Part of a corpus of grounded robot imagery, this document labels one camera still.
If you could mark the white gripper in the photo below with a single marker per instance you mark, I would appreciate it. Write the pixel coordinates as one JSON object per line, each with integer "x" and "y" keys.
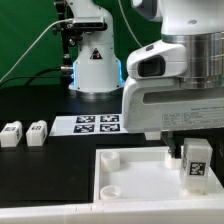
{"x": 156, "y": 105}

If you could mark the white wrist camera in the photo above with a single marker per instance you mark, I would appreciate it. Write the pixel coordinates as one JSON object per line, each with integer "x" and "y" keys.
{"x": 157, "y": 60}

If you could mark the white sheet with markers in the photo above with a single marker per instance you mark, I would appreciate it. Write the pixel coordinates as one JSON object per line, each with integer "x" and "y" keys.
{"x": 87, "y": 125}

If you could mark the white obstacle fence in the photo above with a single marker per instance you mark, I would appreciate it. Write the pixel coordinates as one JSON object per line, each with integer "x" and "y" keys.
{"x": 148, "y": 212}

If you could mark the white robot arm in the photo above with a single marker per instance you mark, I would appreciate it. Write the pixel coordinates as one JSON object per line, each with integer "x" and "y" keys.
{"x": 198, "y": 25}

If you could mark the white square table top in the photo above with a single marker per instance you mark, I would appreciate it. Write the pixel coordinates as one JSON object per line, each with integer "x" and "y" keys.
{"x": 145, "y": 174}

